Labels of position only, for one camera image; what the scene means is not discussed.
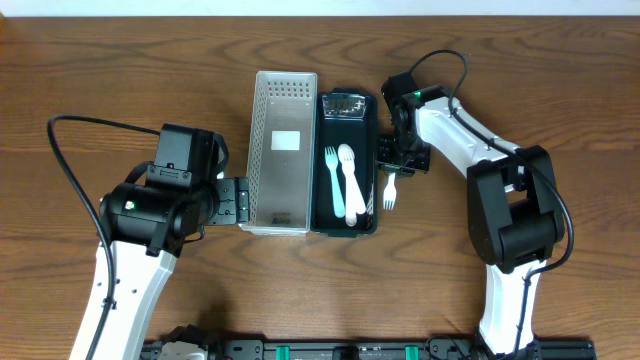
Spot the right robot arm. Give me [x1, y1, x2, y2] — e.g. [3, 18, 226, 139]
[378, 72, 565, 359]

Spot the white plastic spoon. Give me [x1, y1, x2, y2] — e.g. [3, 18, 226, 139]
[338, 144, 366, 215]

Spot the black mounting rail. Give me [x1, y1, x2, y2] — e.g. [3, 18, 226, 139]
[139, 324, 597, 360]

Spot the white perforated plastic tray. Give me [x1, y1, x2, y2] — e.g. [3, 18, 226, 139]
[242, 71, 317, 236]

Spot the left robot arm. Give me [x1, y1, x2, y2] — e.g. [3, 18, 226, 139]
[71, 124, 250, 359]

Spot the pale green plastic fork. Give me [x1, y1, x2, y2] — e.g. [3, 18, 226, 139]
[324, 146, 346, 218]

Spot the black perforated plastic tray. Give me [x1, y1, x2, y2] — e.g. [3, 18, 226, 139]
[311, 88, 378, 238]

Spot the white plastic fork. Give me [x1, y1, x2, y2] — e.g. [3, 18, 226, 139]
[383, 173, 397, 210]
[339, 144, 357, 227]

